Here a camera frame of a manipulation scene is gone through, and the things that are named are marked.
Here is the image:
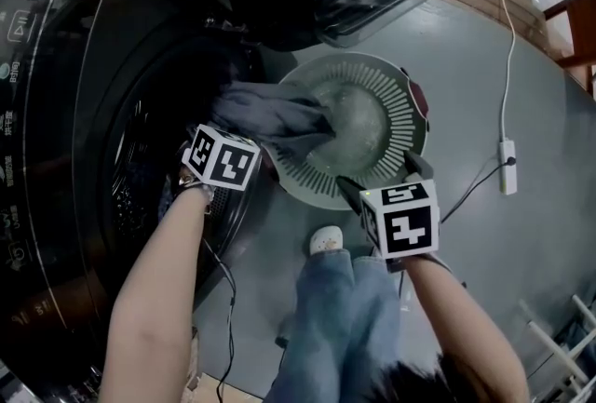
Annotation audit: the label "person's left white shoe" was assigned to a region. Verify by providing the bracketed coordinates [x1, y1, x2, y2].
[309, 225, 345, 256]

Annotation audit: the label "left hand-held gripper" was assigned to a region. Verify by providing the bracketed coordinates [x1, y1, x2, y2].
[181, 123, 263, 193]

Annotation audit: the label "wooden sink cabinet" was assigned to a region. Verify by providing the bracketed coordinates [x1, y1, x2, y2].
[543, 0, 596, 95]

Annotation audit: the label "person's blue jeans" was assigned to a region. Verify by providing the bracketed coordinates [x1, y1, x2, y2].
[264, 249, 401, 403]

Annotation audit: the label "white frame rack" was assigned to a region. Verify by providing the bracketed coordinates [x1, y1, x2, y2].
[519, 293, 596, 403]

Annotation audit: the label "person's left forearm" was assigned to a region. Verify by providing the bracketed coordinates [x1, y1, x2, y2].
[97, 186, 215, 403]

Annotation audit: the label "white power strip with cable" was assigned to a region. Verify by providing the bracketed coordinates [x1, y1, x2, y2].
[479, 0, 519, 196]

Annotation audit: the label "green laundry basket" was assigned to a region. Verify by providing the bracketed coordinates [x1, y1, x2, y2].
[272, 51, 429, 211]

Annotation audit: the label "silver wrist bracelet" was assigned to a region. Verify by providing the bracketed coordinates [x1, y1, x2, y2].
[178, 172, 216, 214]

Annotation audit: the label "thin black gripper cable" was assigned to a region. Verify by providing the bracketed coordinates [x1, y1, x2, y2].
[202, 237, 238, 403]

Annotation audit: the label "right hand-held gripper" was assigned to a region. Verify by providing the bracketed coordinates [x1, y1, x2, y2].
[335, 151, 441, 261]

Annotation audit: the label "dark grey garment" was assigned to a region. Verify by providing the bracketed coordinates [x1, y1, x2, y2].
[211, 79, 336, 160]

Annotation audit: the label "black washing machine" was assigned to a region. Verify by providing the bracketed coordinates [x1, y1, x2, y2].
[0, 0, 280, 403]

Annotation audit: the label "person's right forearm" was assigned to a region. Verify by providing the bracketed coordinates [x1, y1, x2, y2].
[403, 254, 530, 403]

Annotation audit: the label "black cable with connector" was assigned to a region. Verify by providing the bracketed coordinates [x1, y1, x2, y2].
[274, 335, 292, 393]

